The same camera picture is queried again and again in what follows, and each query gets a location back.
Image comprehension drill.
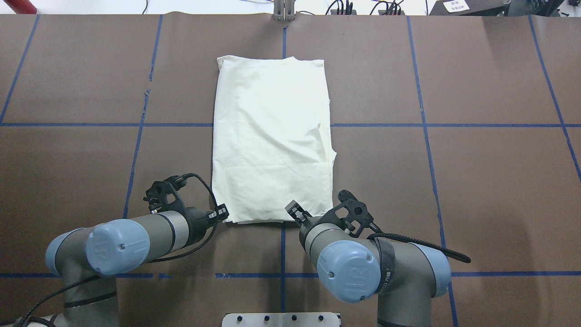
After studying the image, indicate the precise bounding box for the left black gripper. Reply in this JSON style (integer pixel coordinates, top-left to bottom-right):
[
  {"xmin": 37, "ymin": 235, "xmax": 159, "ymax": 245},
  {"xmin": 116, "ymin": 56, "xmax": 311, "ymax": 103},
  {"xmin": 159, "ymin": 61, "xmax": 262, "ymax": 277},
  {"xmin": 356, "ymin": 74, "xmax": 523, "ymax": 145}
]
[{"xmin": 143, "ymin": 176, "xmax": 230, "ymax": 248}]

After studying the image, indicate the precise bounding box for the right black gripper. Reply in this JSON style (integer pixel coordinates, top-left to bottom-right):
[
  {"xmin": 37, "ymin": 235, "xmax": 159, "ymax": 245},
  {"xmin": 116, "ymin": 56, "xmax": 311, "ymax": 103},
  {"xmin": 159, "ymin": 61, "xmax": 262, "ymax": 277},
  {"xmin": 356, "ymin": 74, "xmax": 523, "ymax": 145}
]
[{"xmin": 285, "ymin": 190, "xmax": 382, "ymax": 239}]

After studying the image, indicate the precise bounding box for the cream long-sleeve cat T-shirt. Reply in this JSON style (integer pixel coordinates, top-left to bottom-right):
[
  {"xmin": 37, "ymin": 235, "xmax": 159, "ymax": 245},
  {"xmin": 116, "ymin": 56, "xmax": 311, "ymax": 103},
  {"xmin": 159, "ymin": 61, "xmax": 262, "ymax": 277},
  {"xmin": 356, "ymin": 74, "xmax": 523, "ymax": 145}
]
[{"xmin": 212, "ymin": 55, "xmax": 336, "ymax": 225}]

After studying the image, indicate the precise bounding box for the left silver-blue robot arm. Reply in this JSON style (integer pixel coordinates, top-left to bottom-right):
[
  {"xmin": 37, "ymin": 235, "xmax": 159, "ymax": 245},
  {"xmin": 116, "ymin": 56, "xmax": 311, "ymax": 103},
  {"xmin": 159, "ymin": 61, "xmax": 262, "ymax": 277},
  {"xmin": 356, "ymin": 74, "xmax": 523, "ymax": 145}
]
[{"xmin": 9, "ymin": 173, "xmax": 229, "ymax": 327}]

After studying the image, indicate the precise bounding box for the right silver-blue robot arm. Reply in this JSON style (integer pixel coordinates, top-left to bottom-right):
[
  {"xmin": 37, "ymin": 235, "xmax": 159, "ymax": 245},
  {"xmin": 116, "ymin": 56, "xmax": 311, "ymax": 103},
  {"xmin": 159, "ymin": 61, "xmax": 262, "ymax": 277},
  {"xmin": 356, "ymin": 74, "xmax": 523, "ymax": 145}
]
[{"xmin": 285, "ymin": 190, "xmax": 452, "ymax": 327}]

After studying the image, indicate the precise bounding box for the black box with label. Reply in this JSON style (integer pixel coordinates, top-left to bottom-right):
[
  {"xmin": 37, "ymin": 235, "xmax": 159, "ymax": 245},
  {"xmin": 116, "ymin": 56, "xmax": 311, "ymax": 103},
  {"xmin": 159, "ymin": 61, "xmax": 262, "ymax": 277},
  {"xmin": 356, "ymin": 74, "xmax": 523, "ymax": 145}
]
[{"xmin": 429, "ymin": 0, "xmax": 511, "ymax": 16}]

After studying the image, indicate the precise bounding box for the red cylinder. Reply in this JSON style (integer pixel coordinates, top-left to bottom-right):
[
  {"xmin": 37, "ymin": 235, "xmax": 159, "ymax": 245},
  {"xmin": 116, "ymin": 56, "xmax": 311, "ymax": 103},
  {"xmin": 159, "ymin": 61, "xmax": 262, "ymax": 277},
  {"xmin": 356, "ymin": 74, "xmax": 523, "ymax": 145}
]
[{"xmin": 4, "ymin": 0, "xmax": 38, "ymax": 15}]

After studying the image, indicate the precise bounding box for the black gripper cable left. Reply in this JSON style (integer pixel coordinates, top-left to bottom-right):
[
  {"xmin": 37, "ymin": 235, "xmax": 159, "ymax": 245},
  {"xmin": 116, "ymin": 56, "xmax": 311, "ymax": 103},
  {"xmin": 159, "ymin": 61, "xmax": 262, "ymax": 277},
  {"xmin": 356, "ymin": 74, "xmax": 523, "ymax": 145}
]
[{"xmin": 14, "ymin": 173, "xmax": 221, "ymax": 327}]

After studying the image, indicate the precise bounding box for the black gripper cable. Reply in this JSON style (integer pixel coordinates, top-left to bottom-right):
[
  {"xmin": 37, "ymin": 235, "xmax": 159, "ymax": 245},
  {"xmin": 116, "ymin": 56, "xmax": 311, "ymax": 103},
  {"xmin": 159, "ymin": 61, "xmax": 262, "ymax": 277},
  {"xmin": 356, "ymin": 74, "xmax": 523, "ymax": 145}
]
[
  {"xmin": 14, "ymin": 173, "xmax": 221, "ymax": 327},
  {"xmin": 365, "ymin": 225, "xmax": 472, "ymax": 264}
]

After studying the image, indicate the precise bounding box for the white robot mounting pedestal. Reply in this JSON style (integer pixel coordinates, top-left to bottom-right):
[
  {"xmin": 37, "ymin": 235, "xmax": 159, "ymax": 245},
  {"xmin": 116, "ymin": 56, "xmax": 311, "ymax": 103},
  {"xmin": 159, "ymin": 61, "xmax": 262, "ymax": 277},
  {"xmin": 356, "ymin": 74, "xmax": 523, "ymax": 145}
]
[{"xmin": 222, "ymin": 312, "xmax": 342, "ymax": 327}]

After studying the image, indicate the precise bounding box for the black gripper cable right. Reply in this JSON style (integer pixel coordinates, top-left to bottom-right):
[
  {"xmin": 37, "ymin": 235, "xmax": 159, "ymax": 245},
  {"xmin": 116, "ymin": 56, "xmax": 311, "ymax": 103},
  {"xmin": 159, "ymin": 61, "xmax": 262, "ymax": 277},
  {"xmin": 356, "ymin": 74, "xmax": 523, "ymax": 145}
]
[{"xmin": 365, "ymin": 225, "xmax": 472, "ymax": 264}]

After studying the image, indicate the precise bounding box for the aluminium frame post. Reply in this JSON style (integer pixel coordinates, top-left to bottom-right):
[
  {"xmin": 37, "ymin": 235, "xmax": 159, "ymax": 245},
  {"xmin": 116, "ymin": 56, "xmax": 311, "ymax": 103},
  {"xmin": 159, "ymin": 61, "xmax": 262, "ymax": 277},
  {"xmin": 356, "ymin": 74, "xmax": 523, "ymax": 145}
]
[{"xmin": 272, "ymin": 0, "xmax": 296, "ymax": 21}]

